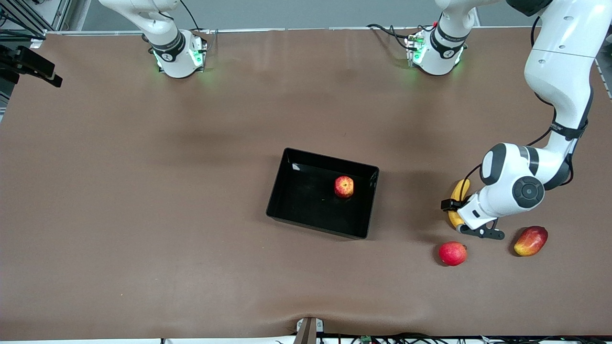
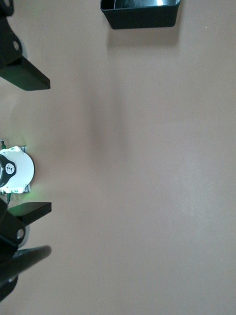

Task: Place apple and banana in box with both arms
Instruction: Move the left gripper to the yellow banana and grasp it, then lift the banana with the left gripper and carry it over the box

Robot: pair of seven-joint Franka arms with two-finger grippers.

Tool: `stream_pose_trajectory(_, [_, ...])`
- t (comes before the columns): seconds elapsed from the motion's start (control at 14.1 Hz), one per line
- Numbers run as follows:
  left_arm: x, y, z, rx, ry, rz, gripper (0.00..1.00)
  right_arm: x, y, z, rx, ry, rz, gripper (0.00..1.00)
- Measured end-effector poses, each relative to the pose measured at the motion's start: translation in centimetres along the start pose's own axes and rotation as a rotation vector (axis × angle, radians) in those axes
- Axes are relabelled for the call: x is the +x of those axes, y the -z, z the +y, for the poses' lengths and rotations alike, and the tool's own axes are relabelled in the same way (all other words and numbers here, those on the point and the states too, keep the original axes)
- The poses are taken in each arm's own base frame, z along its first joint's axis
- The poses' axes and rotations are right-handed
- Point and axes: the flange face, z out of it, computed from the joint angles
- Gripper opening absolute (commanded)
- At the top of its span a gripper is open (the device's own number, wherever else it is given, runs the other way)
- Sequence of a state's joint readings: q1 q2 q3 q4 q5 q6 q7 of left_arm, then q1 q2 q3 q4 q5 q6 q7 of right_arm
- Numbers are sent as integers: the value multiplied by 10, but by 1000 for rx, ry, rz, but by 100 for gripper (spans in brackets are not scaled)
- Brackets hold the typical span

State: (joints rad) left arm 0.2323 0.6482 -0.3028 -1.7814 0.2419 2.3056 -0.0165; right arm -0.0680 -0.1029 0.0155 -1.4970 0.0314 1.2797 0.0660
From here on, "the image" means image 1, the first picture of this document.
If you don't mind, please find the red pomegranate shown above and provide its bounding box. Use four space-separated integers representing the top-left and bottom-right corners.
438 241 468 267

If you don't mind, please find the black plastic box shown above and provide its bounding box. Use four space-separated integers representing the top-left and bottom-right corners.
265 147 380 240

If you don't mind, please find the yellow banana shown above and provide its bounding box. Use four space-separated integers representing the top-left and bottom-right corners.
448 178 472 229

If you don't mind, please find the red yellow mango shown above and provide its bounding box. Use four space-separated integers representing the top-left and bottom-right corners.
514 226 549 257

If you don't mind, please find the red yellow apple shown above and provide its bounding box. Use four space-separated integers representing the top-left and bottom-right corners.
334 175 355 199

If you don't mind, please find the aluminium frame profile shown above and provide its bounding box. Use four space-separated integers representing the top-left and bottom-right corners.
0 0 73 48

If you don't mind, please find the brown camera mount post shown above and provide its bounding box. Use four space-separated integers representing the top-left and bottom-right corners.
294 316 325 344

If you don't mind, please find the black left base cable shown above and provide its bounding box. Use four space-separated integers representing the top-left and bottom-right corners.
366 23 417 49

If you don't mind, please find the black right base cable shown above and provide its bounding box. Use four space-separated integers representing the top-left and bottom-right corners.
179 0 219 35

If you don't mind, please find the black base cable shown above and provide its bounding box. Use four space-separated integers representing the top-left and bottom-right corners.
366 23 417 49
179 0 219 35

